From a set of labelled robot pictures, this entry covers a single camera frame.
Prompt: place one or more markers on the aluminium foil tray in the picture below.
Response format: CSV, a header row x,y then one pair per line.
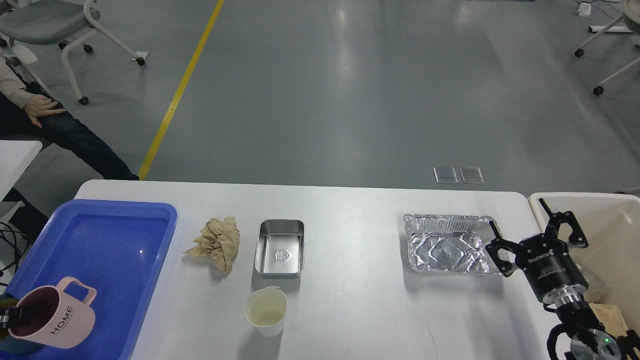
x,y
450,243

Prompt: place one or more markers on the seated person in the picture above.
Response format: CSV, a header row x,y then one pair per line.
x,y
63,129

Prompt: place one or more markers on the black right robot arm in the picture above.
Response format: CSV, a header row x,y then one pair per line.
x,y
588,339

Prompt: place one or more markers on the crumpled brown paper napkin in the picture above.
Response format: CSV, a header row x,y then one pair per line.
x,y
219,241

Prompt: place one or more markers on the white side table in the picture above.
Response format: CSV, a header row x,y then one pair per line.
x,y
15,157

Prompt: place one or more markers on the rectangular metal tin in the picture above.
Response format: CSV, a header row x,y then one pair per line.
x,y
280,249

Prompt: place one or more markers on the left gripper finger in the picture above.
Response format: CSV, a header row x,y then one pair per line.
x,y
5,316

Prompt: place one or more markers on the brown paper bag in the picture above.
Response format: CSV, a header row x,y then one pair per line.
x,y
611,318

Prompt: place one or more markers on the person's hand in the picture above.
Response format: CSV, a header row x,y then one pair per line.
x,y
41,106

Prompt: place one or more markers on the clear floor marker right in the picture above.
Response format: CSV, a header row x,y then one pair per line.
x,y
471,175

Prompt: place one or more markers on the white paper cup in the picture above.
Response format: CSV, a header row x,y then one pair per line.
x,y
265,310

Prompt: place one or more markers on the dark teal HOME mug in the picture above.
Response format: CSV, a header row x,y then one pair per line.
x,y
9,345

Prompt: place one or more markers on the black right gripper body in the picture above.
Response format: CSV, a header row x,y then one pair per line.
x,y
548,267

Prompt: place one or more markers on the grey office chair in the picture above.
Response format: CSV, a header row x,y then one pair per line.
x,y
61,22

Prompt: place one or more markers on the beige plastic bin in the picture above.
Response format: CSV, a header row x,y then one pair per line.
x,y
611,224

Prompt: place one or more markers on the blue plastic tray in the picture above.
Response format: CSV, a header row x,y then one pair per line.
x,y
116,247

